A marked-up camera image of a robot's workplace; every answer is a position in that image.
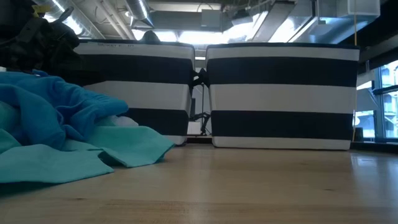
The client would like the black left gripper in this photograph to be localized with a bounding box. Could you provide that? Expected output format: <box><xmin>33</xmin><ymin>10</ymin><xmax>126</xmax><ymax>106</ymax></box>
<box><xmin>14</xmin><ymin>4</ymin><xmax>75</xmax><ymax>35</ymax></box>

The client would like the white basket label tape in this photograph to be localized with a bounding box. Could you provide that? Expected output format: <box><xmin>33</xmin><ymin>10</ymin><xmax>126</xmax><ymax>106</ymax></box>
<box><xmin>96</xmin><ymin>42</ymin><xmax>135</xmax><ymax>48</ymax></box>

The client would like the blue garment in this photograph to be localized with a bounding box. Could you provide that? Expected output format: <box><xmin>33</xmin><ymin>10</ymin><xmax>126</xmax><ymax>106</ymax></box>
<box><xmin>0</xmin><ymin>70</ymin><xmax>129</xmax><ymax>151</ymax></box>

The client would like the dark domed object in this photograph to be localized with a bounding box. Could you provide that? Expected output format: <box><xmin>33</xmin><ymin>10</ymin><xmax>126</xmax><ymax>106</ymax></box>
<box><xmin>141</xmin><ymin>30</ymin><xmax>162</xmax><ymax>43</ymax></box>

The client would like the navy white striped labelled basket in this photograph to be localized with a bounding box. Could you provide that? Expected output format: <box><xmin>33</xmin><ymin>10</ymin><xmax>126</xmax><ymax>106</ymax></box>
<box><xmin>73</xmin><ymin>39</ymin><xmax>196</xmax><ymax>146</ymax></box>

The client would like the white grey patterned garment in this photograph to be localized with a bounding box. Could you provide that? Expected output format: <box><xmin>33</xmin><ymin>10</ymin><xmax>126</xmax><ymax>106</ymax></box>
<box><xmin>93</xmin><ymin>115</ymin><xmax>140</xmax><ymax>128</ymax></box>

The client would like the teal garment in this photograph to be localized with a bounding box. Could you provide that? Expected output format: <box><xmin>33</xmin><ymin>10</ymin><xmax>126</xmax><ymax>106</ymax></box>
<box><xmin>0</xmin><ymin>101</ymin><xmax>175</xmax><ymax>184</ymax></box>

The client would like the black stand with pole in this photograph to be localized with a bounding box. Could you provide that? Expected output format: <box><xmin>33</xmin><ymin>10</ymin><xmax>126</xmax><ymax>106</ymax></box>
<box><xmin>188</xmin><ymin>67</ymin><xmax>213</xmax><ymax>137</ymax></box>

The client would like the navy white striped plain basket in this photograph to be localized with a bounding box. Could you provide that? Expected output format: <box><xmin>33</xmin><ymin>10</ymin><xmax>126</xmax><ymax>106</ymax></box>
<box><xmin>205</xmin><ymin>42</ymin><xmax>361</xmax><ymax>151</ymax></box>

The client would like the round silver ceiling duct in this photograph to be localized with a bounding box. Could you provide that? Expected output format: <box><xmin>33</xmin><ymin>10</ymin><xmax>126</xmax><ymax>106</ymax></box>
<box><xmin>124</xmin><ymin>0</ymin><xmax>155</xmax><ymax>28</ymax></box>

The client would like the rectangular ceiling duct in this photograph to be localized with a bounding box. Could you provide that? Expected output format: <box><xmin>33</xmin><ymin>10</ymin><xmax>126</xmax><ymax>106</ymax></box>
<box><xmin>149</xmin><ymin>9</ymin><xmax>224</xmax><ymax>32</ymax></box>

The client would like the black aluminium rig frame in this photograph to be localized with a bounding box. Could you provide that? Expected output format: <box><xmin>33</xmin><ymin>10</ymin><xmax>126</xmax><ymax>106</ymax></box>
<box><xmin>340</xmin><ymin>0</ymin><xmax>398</xmax><ymax>75</ymax></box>

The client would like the window frame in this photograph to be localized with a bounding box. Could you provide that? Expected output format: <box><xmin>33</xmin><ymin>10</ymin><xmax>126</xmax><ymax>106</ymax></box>
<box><xmin>353</xmin><ymin>58</ymin><xmax>398</xmax><ymax>144</ymax></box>

